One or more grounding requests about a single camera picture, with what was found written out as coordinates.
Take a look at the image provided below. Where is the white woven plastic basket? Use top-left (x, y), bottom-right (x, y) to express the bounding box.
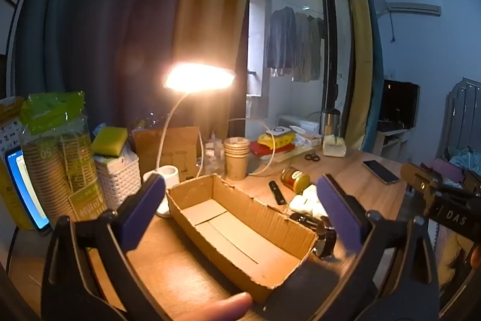
top-left (94, 152), bottom-right (141, 211)

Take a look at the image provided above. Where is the white box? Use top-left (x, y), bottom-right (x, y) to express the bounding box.
top-left (301, 186), bottom-right (331, 218)

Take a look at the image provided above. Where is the stack of white packets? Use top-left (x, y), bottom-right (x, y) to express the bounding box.
top-left (293, 126), bottom-right (324, 149)

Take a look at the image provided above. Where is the olive yellow curtain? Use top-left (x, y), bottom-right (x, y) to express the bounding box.
top-left (173, 0), bottom-right (254, 141)

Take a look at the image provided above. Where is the red label jar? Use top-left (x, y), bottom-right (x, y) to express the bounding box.
top-left (281, 167), bottom-right (311, 193)

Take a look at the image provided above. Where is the black car key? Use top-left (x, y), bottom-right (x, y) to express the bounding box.
top-left (290, 214), bottom-right (320, 230)

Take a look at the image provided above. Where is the teal curtain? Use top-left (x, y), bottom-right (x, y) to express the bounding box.
top-left (357, 0), bottom-right (384, 152)

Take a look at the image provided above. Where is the yellow printed packet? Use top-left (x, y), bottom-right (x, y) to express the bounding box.
top-left (257, 131), bottom-right (296, 149)

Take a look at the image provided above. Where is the printed cardboard lamp box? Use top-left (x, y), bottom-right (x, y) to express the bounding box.
top-left (132, 126), bottom-right (200, 182)

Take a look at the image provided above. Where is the lit screen tablet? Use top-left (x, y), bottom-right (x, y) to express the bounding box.
top-left (4, 147), bottom-right (51, 231)

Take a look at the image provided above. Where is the black monitor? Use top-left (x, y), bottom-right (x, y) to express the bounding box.
top-left (378, 79), bottom-right (420, 130)

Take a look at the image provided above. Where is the white air conditioner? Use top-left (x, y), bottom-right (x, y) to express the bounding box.
top-left (376, 1), bottom-right (442, 18)

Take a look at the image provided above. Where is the pile of clothes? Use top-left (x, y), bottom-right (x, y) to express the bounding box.
top-left (432, 148), bottom-right (481, 190)

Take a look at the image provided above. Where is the white cable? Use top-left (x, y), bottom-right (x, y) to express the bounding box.
top-left (195, 118), bottom-right (279, 177)

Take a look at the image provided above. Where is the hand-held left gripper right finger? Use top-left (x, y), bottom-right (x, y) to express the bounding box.
top-left (263, 174), bottom-right (440, 321)

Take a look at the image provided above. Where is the white rounded case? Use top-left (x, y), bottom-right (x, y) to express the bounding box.
top-left (289, 195), bottom-right (312, 213)

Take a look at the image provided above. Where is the pack of paper cups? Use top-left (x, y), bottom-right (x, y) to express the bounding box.
top-left (20, 91), bottom-right (106, 224)

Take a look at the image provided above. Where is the red book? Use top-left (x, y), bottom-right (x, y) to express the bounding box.
top-left (250, 141), bottom-right (296, 158)

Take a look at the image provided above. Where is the steel thermos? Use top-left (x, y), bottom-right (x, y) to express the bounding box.
top-left (321, 108), bottom-right (341, 137)

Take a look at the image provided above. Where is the white cabinet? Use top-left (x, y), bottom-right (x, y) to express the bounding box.
top-left (376, 127), bottom-right (410, 156)

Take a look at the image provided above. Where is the person's left hand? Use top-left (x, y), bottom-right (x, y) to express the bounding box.
top-left (176, 293), bottom-right (253, 321)

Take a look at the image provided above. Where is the wristwatch with leather strap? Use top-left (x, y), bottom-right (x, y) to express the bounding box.
top-left (314, 221), bottom-right (338, 258)

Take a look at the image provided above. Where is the clear plastic bottle pack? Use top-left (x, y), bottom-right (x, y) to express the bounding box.
top-left (205, 133), bottom-right (226, 175)

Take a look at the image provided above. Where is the yellow sponge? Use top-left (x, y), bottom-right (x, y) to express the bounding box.
top-left (91, 126), bottom-right (128, 157)

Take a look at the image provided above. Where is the dark blue curtain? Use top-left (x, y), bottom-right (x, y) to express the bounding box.
top-left (15, 0), bottom-right (192, 130)

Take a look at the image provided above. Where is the blue hanging shirt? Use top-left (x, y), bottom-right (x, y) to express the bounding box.
top-left (265, 7), bottom-right (297, 75)

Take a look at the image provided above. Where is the pale yellow tissue pack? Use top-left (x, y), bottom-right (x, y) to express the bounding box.
top-left (322, 135), bottom-right (348, 157)

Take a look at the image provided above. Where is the black flashlight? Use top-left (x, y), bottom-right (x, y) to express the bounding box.
top-left (268, 181), bottom-right (287, 205)

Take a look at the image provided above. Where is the grey hanging jacket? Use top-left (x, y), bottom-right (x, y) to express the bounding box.
top-left (293, 13), bottom-right (326, 83)

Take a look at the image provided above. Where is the white desk lamp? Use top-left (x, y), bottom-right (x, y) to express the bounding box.
top-left (143, 62), bottom-right (236, 218)

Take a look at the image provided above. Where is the stack of brown paper cups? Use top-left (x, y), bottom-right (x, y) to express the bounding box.
top-left (224, 137), bottom-right (250, 181)

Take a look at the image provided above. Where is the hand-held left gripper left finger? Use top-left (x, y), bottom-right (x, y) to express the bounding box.
top-left (41, 176), bottom-right (173, 321)

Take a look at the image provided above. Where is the white ribbed appliance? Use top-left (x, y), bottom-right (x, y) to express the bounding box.
top-left (278, 114), bottom-right (320, 135)

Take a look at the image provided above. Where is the smartphone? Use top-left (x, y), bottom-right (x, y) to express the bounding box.
top-left (363, 160), bottom-right (400, 185)

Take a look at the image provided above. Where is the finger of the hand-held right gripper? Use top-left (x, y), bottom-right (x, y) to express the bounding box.
top-left (400, 162), bottom-right (444, 196)

